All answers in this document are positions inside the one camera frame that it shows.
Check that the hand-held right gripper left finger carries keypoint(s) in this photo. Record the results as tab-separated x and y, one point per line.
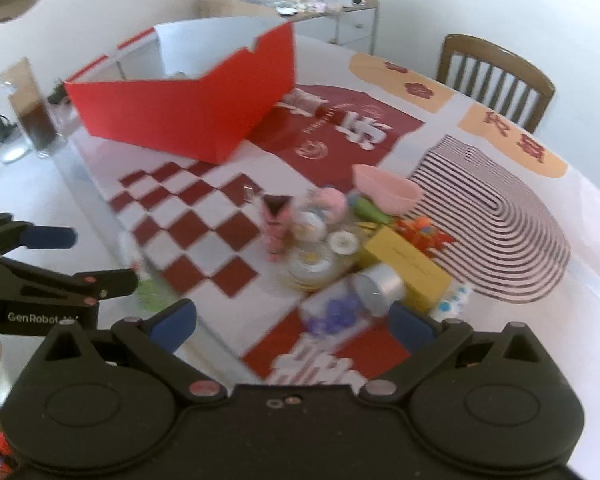
172	324

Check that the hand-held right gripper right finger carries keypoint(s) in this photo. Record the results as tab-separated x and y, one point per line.
409	324

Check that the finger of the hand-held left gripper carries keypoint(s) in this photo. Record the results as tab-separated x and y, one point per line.
110	282
50	237

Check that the pale green small object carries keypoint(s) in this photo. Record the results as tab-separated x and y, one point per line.
152	292

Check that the red cardboard box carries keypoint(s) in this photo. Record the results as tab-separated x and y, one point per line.
180	115

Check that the white packet with blue dots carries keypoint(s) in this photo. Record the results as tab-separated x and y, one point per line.
452	302

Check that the yellow box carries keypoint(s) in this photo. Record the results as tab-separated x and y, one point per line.
405	260

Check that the purple bead item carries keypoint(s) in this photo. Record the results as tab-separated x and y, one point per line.
335	312

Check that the small round tin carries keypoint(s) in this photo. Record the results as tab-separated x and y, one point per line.
342	243
308	227

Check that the clear container with dark contents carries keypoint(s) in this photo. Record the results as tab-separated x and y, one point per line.
35	125

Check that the green toy stick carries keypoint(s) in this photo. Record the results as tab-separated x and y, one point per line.
372	209

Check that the pink bowl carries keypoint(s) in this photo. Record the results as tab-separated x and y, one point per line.
387	190

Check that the pink figure toy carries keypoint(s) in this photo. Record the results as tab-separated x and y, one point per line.
276	225

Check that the pink round toy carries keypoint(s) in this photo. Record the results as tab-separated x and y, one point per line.
331	202

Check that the printed red white tablecloth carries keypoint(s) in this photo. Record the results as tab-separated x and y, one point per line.
330	125

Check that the wooden chair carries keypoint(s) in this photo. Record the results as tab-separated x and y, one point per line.
495	77

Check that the brown cardboard box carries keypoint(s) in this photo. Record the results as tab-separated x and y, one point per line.
230	6

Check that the white cabinet with wooden top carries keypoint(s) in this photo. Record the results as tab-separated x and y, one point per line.
355	22

